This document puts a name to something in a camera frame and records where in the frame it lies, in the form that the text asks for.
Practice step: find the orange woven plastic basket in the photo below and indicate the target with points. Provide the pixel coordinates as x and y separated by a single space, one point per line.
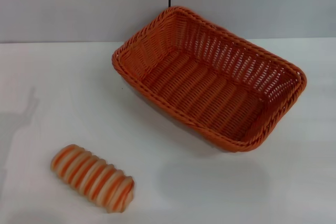
199 87

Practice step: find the orange white striped toy bread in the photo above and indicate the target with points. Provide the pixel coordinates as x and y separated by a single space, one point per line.
92 178

